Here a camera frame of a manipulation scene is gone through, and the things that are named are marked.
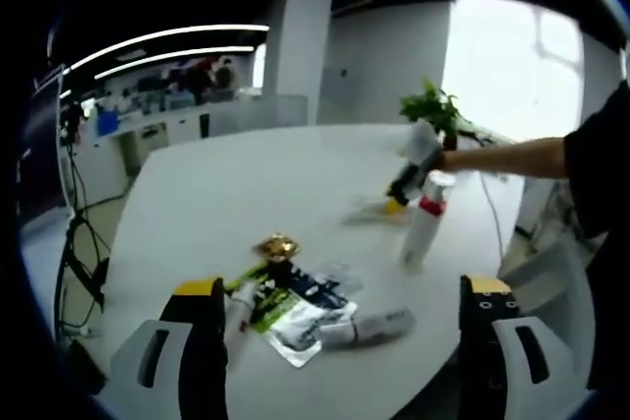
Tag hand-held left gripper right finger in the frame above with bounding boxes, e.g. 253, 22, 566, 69
456, 273, 593, 420

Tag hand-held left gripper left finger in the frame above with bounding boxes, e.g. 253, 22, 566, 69
100, 276, 230, 420

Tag red-banded white skincare bottle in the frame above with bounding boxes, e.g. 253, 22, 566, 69
399, 169, 457, 273

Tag green skincare sachet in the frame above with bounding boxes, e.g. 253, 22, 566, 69
225, 262, 304, 335

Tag dark blue skincare sachet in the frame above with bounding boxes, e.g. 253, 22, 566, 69
284, 267, 346, 311

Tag small translucent skincare bottle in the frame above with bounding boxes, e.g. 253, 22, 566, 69
319, 309, 417, 350

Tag gold skincare sachet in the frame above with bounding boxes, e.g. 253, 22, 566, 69
251, 232, 302, 262

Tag silver skincare sachet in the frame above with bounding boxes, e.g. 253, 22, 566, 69
268, 301, 358, 370

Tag blue storage box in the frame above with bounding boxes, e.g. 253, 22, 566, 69
95, 112, 121, 136

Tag green potted plant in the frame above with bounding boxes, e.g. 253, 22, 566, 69
398, 78, 473, 141

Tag grey mesh office chair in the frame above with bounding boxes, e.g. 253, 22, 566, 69
496, 237, 597, 391

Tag person's black shirt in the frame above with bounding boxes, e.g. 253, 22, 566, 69
563, 80, 630, 239

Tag white counter cabinets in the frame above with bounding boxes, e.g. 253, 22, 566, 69
81, 94, 277, 180

